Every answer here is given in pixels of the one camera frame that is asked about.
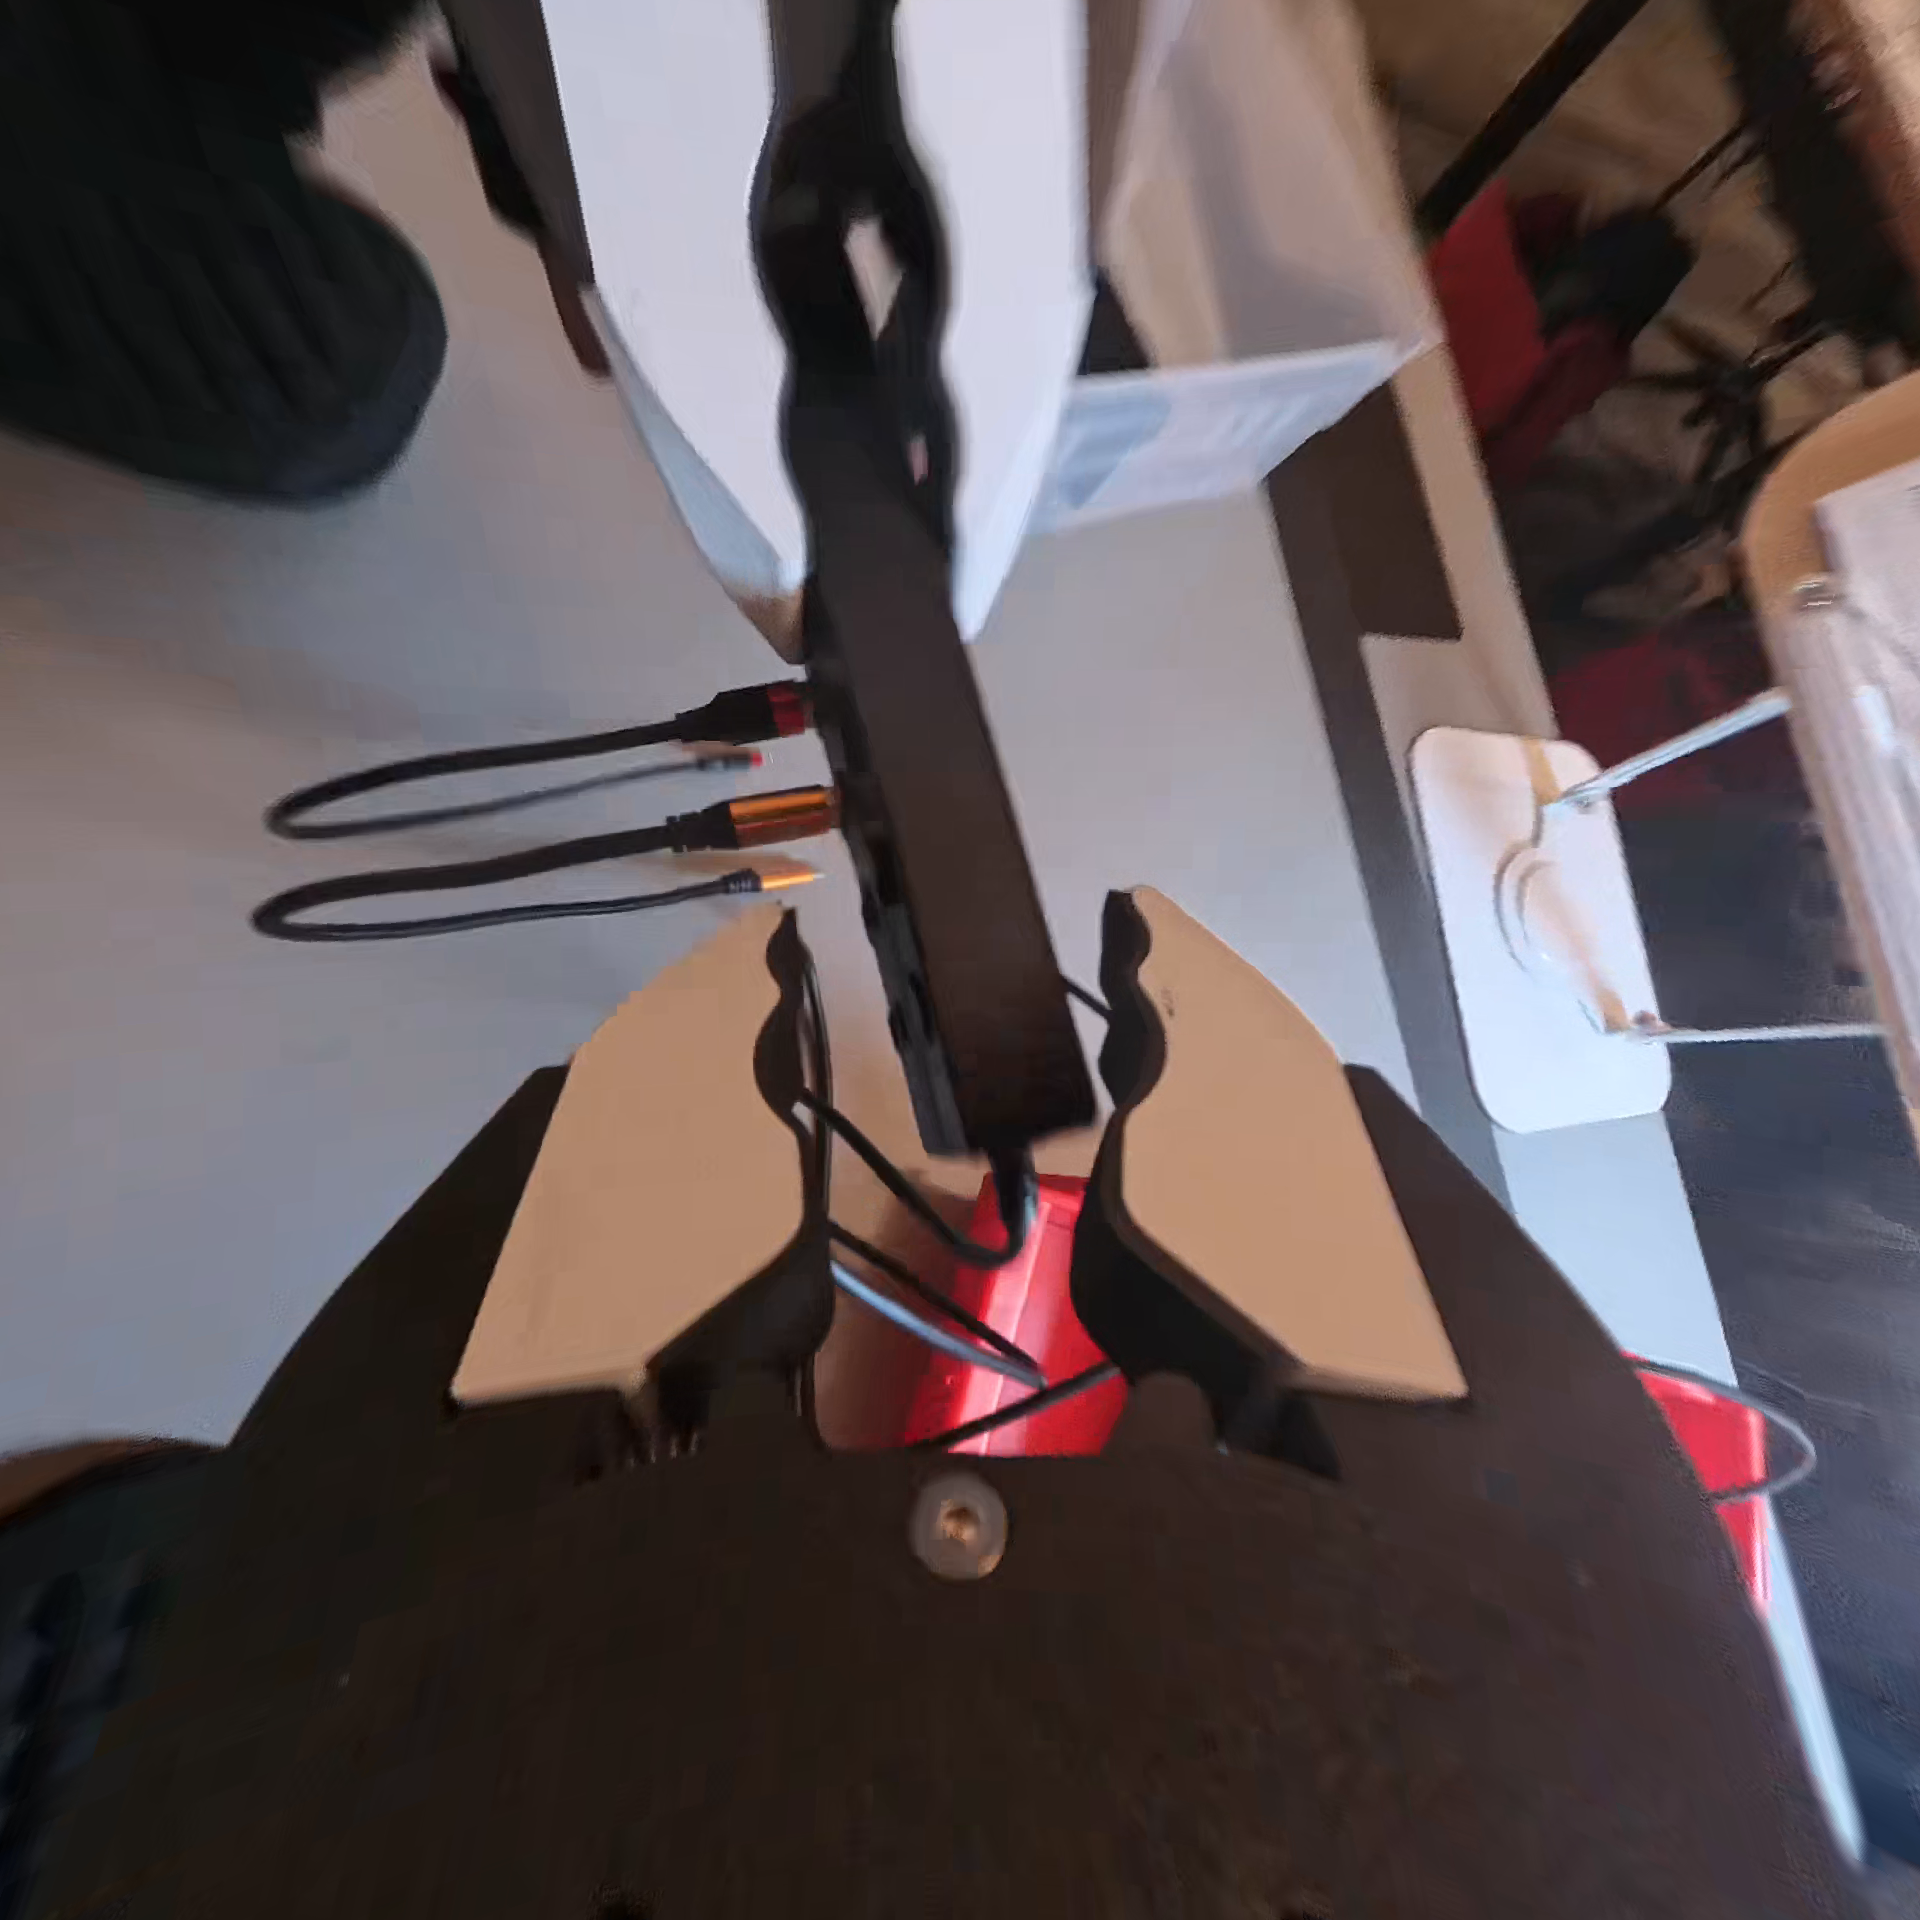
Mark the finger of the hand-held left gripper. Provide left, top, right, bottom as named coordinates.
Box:
left=856, top=0, right=1161, bottom=644
left=536, top=0, right=867, bottom=667

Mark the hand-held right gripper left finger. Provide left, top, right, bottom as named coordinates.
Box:
left=448, top=904, right=837, bottom=1452

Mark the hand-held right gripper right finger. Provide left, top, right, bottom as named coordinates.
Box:
left=1064, top=884, right=1475, bottom=1456

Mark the red plastic bin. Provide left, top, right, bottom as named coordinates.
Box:
left=825, top=1170, right=1780, bottom=1624

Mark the black hub cable with plug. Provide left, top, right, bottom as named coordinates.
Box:
left=790, top=959, right=1820, bottom=1504

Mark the clear plastic bin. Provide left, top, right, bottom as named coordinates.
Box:
left=1036, top=0, right=1444, bottom=536

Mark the orange-plug braided cable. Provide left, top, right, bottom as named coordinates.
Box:
left=251, top=779, right=847, bottom=946

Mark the black usb hub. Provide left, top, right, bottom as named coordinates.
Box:
left=796, top=403, right=1102, bottom=1159

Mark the thin red-plug cable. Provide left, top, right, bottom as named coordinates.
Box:
left=265, top=677, right=822, bottom=846

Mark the person's left forearm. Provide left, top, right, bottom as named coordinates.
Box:
left=0, top=0, right=448, bottom=212

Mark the white poster stand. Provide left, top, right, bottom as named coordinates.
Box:
left=1408, top=685, right=1894, bottom=1135

